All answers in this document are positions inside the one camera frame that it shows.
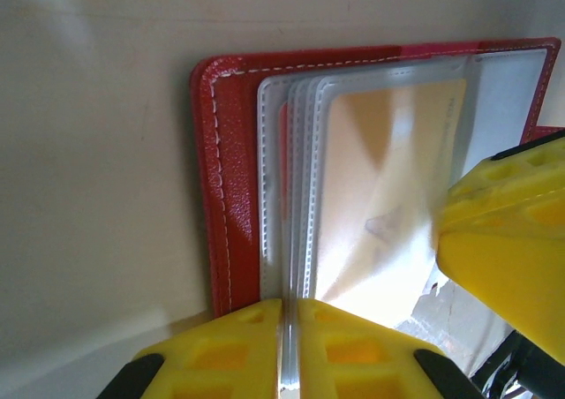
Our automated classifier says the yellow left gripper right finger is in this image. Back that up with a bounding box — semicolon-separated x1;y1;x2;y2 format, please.
296;298;485;399

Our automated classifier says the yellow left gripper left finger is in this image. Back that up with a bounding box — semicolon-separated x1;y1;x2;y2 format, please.
99;297;284;399

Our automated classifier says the gold credit card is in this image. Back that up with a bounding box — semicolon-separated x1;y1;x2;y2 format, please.
321;78;470;314

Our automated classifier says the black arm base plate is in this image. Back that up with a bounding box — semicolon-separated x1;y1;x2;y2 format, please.
467;326;565;399

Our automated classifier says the red leather card holder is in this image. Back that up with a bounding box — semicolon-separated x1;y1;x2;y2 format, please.
189;36;565;321

